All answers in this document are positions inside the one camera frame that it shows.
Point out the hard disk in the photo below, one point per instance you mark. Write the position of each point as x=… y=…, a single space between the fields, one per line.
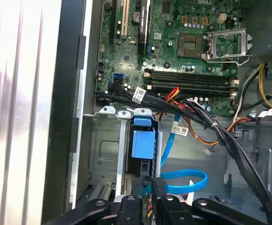
x=143 y=143

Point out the green motherboard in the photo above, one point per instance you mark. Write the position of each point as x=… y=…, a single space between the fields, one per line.
x=168 y=54

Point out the CPU socket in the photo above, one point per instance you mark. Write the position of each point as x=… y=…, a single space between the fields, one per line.
x=189 y=45

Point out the black PC case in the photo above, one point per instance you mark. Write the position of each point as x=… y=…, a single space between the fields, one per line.
x=65 y=93

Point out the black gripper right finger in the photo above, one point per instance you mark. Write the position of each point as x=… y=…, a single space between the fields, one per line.
x=171 y=211

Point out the silver coin battery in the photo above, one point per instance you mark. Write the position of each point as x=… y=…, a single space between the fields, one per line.
x=137 y=16

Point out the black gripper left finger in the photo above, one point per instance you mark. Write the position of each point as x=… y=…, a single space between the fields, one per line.
x=129 y=211

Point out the black RAM slot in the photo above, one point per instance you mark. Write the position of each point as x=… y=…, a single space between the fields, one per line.
x=197 y=90
x=187 y=84
x=187 y=72
x=187 y=78

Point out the metal socket cover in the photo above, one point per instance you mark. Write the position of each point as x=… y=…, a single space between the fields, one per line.
x=227 y=32

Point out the silver metal disk bay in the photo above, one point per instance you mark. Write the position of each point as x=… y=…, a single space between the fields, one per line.
x=108 y=140

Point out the black expansion slot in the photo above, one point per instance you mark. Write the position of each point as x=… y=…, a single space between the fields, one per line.
x=113 y=21

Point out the cream expansion slot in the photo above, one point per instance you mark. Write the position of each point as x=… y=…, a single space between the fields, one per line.
x=125 y=18

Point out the grey power supply unit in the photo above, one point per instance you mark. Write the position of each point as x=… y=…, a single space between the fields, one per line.
x=262 y=23

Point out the blue SATA port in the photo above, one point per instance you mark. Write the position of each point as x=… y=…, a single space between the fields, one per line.
x=118 y=78

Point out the black graphics card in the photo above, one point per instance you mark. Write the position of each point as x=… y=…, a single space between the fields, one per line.
x=143 y=28

